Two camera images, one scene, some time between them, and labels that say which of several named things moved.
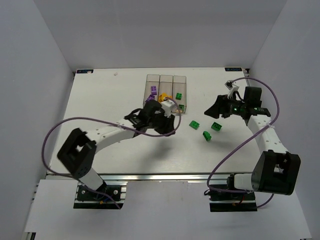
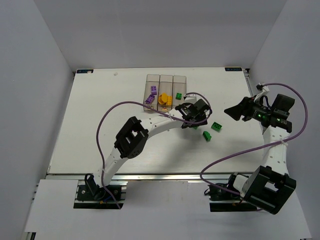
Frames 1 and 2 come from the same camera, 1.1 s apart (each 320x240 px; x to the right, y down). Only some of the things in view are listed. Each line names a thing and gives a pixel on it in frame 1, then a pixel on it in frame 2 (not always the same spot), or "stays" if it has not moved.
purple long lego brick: [151, 97] stays
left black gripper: [163, 121] -> [194, 122]
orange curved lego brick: [162, 97] stays
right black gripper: [223, 107] -> [245, 109]
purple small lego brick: [153, 90] stays
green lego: [178, 96] stays
